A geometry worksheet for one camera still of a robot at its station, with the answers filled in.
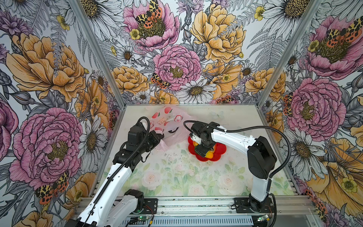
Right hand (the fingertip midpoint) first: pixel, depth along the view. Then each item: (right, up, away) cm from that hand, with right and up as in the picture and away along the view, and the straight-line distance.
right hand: (207, 153), depth 87 cm
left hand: (-25, +10, -10) cm, 29 cm away
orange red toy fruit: (+2, -1, +2) cm, 3 cm away
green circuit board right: (+26, -29, -15) cm, 41 cm away
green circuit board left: (-36, -29, -15) cm, 48 cm away
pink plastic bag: (-24, +19, +12) cm, 33 cm away
